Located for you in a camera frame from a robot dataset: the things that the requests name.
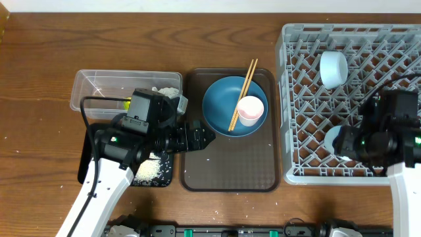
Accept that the brown plastic serving tray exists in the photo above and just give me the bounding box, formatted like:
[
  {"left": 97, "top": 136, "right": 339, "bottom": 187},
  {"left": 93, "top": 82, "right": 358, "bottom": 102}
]
[{"left": 180, "top": 68, "right": 281, "bottom": 192}]

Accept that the black tray bin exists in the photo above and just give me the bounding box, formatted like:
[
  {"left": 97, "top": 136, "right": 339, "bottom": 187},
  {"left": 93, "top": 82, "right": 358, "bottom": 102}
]
[{"left": 78, "top": 123, "right": 173, "bottom": 188}]

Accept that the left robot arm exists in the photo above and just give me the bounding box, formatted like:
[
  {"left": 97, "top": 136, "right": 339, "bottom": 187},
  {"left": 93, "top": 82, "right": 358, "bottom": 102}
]
[{"left": 57, "top": 88, "right": 216, "bottom": 236}]

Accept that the dark blue plate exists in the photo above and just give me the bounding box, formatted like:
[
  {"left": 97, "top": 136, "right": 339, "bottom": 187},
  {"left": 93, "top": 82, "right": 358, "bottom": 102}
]
[{"left": 202, "top": 76, "right": 268, "bottom": 137}]

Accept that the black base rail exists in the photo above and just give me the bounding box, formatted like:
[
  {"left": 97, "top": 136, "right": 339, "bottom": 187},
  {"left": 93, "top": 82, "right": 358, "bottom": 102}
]
[{"left": 101, "top": 215, "right": 394, "bottom": 237}]

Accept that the grey dishwasher rack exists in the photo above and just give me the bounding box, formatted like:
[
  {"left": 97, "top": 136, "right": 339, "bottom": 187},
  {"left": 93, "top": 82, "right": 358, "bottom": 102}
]
[{"left": 276, "top": 24, "right": 420, "bottom": 186}]

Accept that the light blue cup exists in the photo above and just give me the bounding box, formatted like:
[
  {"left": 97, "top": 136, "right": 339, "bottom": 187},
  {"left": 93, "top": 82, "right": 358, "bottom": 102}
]
[{"left": 324, "top": 126, "right": 354, "bottom": 161}]

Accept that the light blue bowl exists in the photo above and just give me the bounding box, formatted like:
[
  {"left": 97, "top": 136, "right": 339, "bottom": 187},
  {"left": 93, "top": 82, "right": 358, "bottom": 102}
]
[{"left": 320, "top": 51, "right": 348, "bottom": 90}]

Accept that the wooden chopstick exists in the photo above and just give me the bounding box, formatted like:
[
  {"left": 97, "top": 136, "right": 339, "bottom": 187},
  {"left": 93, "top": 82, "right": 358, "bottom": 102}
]
[
  {"left": 228, "top": 59, "right": 254, "bottom": 132},
  {"left": 232, "top": 59, "right": 258, "bottom": 131}
]

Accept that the pink cup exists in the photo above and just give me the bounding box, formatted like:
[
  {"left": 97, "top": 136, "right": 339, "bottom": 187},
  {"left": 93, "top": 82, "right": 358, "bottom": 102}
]
[{"left": 237, "top": 96, "right": 264, "bottom": 126}]

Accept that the green yellow snack wrapper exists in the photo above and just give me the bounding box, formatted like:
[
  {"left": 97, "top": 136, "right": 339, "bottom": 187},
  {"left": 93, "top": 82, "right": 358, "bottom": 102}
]
[{"left": 123, "top": 101, "right": 130, "bottom": 110}]

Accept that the white paper napkin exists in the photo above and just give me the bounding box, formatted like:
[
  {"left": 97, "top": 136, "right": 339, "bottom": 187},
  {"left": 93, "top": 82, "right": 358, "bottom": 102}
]
[{"left": 152, "top": 87, "right": 180, "bottom": 99}]

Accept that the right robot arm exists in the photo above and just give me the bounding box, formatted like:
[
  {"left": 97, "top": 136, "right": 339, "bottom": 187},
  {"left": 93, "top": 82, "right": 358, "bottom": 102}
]
[{"left": 326, "top": 90, "right": 420, "bottom": 236}]

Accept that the clear plastic bin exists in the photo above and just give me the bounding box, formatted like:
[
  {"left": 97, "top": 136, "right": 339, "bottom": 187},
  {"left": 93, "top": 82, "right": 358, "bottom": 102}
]
[{"left": 70, "top": 69, "right": 183, "bottom": 120}]

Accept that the spilled white rice pile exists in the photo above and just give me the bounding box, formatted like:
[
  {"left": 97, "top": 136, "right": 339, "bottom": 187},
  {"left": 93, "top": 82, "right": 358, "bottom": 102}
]
[{"left": 132, "top": 153, "right": 174, "bottom": 188}]

